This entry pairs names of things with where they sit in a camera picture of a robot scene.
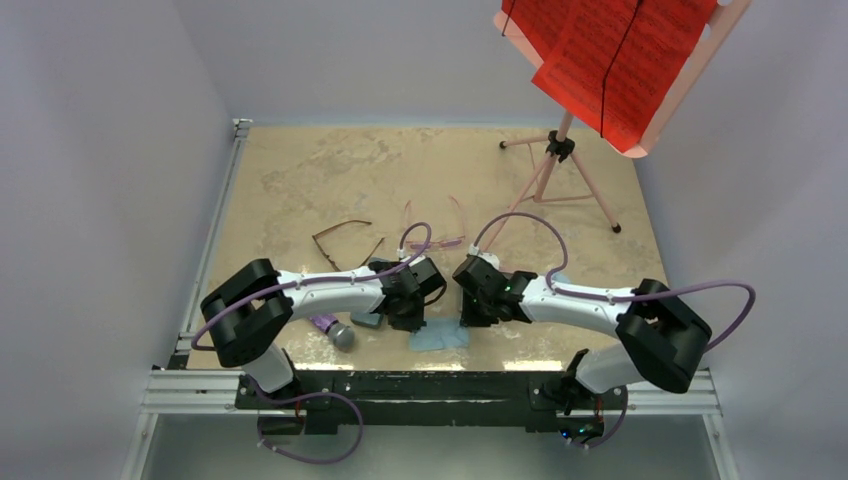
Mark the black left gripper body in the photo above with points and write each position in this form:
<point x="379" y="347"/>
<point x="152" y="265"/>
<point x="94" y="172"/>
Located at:
<point x="409" y="318"/>

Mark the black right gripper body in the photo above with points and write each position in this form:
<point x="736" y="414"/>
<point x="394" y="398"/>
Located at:
<point x="475" y="311"/>

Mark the grey glasses case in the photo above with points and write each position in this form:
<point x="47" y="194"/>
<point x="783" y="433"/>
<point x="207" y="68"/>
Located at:
<point x="367" y="320"/>

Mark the light blue cloth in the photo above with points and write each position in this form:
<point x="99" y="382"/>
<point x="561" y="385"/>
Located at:
<point x="440" y="334"/>
<point x="560" y="277"/>

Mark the pink transparent sunglasses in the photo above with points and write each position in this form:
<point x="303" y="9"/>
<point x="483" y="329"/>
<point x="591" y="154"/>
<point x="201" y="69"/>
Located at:
<point x="448" y="225"/>

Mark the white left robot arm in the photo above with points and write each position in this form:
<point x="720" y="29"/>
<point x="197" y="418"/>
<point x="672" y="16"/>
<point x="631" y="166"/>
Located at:
<point x="244" y="315"/>

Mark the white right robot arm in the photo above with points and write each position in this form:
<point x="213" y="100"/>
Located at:
<point x="661" y="340"/>

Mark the crumpled light blue cloth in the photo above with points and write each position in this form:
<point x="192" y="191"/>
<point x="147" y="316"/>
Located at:
<point x="560" y="277"/>

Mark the red sheet music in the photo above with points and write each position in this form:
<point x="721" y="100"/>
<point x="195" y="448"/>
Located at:
<point x="610" y="63"/>

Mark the brown frame glasses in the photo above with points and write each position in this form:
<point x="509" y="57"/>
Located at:
<point x="348" y="244"/>

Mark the aluminium frame rail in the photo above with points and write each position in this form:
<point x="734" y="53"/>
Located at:
<point x="147" y="422"/>

